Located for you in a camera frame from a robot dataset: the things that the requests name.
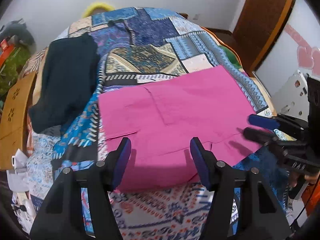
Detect pink pants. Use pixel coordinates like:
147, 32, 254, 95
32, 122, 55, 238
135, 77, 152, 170
98, 66, 259, 192

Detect orange sleeved right forearm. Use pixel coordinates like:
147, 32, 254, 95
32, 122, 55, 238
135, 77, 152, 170
302, 184, 320, 216

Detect person's right hand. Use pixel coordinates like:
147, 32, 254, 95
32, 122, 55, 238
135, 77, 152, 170
289, 171, 319, 187

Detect brown wooden door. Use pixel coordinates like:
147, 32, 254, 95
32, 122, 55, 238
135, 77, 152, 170
233, 0, 294, 76

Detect wooden bedside board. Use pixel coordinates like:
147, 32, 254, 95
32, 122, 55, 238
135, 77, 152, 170
0, 72, 36, 170

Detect dark teal folded garment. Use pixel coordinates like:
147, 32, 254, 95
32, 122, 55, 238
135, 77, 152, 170
29, 33, 100, 133

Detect green storage bag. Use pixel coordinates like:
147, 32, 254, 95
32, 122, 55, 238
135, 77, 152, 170
1, 46, 30, 101

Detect blue patchwork bedspread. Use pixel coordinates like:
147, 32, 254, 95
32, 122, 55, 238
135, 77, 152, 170
27, 7, 287, 239

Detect orange box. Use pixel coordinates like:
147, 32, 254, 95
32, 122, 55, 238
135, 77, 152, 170
0, 39, 15, 66

